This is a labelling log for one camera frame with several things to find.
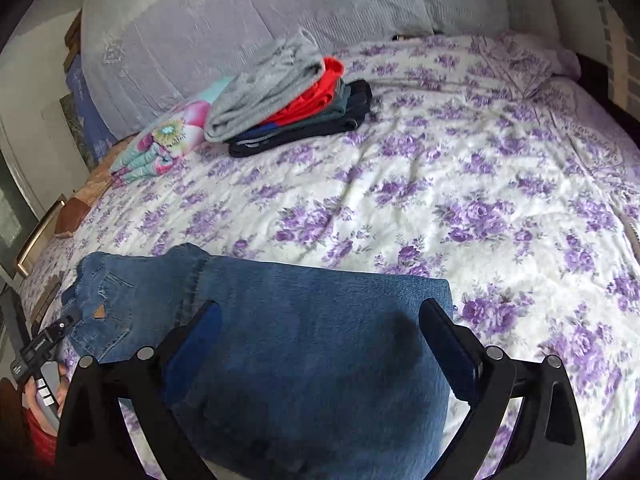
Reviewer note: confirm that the purple floral bedspread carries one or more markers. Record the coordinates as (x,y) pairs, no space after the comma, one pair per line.
(450,170)

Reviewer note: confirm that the folded red garment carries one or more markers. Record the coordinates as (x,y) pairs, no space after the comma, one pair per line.
(310,100)

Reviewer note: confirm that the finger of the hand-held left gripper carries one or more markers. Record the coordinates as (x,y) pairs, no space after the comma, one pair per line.
(60,324)

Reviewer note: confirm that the blue hanging cloth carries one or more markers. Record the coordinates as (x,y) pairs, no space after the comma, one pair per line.
(87,105)

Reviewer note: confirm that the orange brown pillow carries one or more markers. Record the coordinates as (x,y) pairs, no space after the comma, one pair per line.
(75,215)

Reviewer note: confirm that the purple floral pillow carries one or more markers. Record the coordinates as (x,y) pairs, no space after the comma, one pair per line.
(535,60)

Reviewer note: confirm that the folded colourful floral blanket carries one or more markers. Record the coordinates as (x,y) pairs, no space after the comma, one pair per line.
(160,145)

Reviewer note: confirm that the folded dark green garment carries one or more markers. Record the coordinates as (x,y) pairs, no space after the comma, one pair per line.
(336,102)

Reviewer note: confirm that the person's left hand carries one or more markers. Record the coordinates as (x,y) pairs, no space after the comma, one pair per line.
(62,377)

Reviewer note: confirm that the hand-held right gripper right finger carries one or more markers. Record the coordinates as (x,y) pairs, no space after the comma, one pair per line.
(450,350)

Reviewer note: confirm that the folded black pants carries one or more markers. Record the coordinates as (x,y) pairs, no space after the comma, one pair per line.
(320,127)

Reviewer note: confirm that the metal bed frame rail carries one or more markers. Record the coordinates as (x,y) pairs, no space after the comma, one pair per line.
(37,240)

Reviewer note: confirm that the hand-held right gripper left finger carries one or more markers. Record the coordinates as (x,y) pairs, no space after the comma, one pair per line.
(192,350)

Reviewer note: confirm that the blue denim pants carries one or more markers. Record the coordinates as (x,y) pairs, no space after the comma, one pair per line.
(310,350)

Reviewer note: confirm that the folded grey sweatpants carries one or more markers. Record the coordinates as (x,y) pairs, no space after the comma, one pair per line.
(260,85)

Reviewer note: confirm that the brick pattern curtain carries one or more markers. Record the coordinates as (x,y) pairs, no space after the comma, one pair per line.
(620,55)

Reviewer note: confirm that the white lace pillow cover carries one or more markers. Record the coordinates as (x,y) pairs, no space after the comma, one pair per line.
(250,5)

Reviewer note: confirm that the folded blue garment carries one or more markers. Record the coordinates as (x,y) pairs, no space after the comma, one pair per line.
(260,132)

